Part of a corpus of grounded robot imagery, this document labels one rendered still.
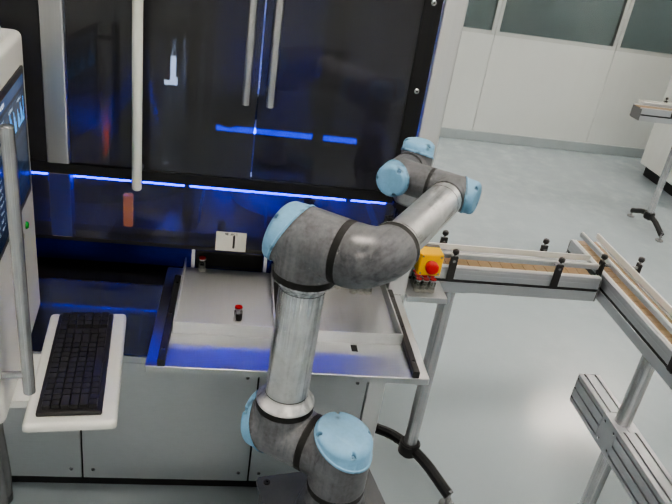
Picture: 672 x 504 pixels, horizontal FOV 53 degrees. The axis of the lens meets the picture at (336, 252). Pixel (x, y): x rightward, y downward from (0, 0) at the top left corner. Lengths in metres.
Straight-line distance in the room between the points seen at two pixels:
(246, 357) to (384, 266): 0.68
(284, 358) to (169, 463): 1.24
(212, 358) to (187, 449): 0.75
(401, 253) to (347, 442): 0.39
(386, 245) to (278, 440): 0.46
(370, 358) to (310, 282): 0.64
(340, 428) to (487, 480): 1.57
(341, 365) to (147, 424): 0.84
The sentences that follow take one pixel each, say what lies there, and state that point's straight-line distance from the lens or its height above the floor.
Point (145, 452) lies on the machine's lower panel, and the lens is 2.43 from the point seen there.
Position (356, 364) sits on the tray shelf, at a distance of 1.74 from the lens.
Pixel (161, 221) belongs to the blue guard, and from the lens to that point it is 1.93.
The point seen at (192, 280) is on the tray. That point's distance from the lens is 2.01.
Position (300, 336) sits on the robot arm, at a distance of 1.24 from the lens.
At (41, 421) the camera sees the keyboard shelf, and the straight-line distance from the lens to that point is 1.68.
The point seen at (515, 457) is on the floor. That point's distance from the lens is 3.00.
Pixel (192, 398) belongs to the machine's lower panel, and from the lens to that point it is 2.26.
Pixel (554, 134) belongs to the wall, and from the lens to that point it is 7.28.
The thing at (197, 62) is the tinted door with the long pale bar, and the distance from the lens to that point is 1.78.
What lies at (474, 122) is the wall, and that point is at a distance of 6.94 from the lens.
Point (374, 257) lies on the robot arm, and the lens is 1.11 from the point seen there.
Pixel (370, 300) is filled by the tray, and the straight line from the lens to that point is 2.01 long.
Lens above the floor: 1.91
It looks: 27 degrees down
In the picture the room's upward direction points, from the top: 9 degrees clockwise
